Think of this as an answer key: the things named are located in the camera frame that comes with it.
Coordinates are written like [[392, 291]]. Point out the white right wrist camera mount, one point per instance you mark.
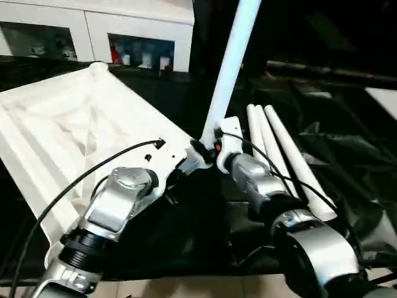
[[231, 142]]

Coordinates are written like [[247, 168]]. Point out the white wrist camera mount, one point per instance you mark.
[[167, 155], [231, 142]]

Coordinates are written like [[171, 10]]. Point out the white glass-door cabinet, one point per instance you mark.
[[93, 21]]

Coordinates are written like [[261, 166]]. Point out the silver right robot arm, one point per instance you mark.
[[257, 177]]

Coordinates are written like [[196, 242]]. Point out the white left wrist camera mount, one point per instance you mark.
[[167, 155]]

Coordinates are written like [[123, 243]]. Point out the white plastic table leg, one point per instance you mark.
[[256, 130], [232, 62], [273, 146], [291, 149]]

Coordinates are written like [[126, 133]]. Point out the white plastic table top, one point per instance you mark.
[[62, 124]]

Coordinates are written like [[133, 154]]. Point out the long black rod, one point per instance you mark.
[[335, 70]]

